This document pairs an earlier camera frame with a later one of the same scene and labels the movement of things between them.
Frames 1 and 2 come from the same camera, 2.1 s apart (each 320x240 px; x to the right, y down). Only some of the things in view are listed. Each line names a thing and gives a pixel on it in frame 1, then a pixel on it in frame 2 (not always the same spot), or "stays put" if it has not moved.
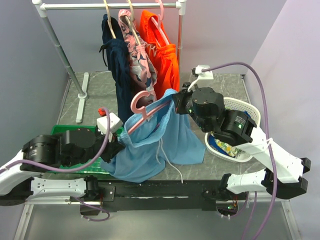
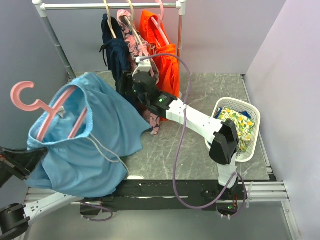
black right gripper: (179, 97) -> (126, 78)
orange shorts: (163, 55) stays put
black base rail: (104, 196) stays put
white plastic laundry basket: (223, 151) stays put
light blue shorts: (163, 134) -> (88, 131)
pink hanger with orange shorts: (158, 25) stays put
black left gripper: (114, 146) -> (21, 163)
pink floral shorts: (143, 69) stays put
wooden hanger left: (111, 27) stays put
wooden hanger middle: (131, 24) stays put
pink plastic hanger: (134, 108) -> (40, 103)
